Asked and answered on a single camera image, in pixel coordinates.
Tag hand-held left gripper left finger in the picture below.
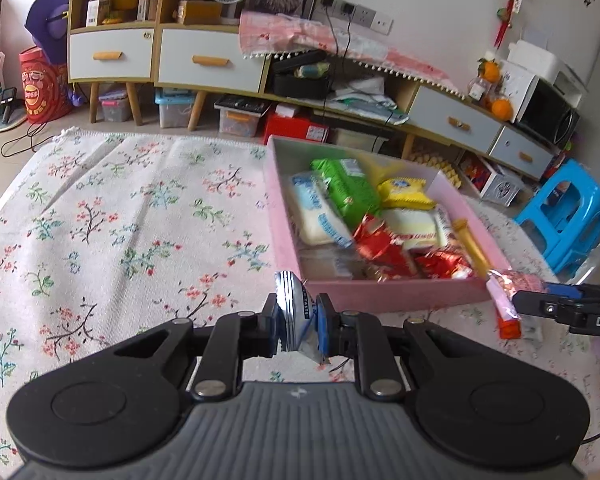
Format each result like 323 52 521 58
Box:
111 294 281 402

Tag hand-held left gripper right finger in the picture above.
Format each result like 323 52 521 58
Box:
316 292 482 402

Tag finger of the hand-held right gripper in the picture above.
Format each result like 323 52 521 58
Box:
543 282 600 302
511 291 589 323

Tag blue silver snack packet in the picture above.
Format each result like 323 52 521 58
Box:
275 271 332 367

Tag pink orange snack packet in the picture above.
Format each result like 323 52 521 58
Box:
485 269 547 342

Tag clear white snack packet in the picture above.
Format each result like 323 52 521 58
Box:
300 249 367 282

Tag pink cardboard box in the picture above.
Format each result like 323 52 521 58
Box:
264 135 512 312

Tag yellow tube snack packet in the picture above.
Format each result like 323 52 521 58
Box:
452 218 494 274

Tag red foil snack packet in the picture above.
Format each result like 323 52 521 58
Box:
352 214 419 282
415 250 477 282

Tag white orange snack packet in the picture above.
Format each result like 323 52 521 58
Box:
435 205 464 252

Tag white blue snack packet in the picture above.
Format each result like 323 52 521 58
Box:
290 171 356 249

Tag white red striped snack packet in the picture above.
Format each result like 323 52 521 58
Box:
380 207 453 252

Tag green snack packet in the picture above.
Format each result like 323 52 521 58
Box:
311 158 383 231

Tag blue plastic stool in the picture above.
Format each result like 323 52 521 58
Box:
514 159 600 279

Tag white plastic crate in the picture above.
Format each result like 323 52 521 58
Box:
461 152 524 209

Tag yellow egg tray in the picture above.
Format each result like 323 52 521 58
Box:
410 147 464 189

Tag floral tablecloth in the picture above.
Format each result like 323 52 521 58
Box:
0 127 600 480

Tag black white microwave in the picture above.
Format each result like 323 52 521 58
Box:
500 60 582 149

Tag clear plastic storage box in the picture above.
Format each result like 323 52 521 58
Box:
215 107 272 139
330 127 387 154

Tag red shoe box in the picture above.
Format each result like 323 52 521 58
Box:
264 105 332 144

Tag glass bottle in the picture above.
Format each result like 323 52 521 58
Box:
467 75 489 103

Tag black flat device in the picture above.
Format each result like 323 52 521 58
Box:
215 96 272 114

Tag pile of papers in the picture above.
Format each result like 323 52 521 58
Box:
327 77 412 127

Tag white foam box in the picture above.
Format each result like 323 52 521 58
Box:
507 40 589 94

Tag low wooden tv cabinet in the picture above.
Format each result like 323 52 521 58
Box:
260 50 556 181

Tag blue lidded storage box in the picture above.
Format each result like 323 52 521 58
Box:
155 89 198 131

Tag black storage tray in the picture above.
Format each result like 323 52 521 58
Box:
271 50 332 102

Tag small clear storage box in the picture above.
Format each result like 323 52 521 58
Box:
98 90 132 124

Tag red hanging ornament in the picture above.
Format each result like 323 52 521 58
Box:
495 0 529 49

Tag pink tasselled cloth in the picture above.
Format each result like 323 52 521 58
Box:
239 10 468 97

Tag red printed round bag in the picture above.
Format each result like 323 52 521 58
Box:
20 46 77 124

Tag tall wooden shelf cabinet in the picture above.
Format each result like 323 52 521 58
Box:
66 0 273 128

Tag black handheld device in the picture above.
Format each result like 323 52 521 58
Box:
0 87 19 127

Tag purple hat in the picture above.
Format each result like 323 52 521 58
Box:
25 0 74 67

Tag white drawer wooden handle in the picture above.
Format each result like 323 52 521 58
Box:
490 126 554 179
158 29 267 94
410 85 504 147
69 29 156 82

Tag black power cable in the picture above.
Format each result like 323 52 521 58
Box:
321 10 354 112

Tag black floor cable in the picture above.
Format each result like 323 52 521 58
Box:
0 120 62 159

